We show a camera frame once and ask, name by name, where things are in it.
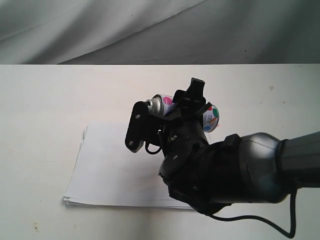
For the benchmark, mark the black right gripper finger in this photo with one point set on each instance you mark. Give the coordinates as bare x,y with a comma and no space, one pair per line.
195,89

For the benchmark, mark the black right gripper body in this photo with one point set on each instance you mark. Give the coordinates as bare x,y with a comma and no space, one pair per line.
183,134

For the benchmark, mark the silver spray paint can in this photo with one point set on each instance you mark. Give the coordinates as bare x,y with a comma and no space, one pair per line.
161,104

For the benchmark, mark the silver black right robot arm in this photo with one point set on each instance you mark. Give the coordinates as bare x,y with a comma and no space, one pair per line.
256,168

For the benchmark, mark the white paper stack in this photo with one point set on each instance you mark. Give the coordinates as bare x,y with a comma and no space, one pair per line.
106,173

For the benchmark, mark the white backdrop cloth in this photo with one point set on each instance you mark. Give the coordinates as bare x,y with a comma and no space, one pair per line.
159,32

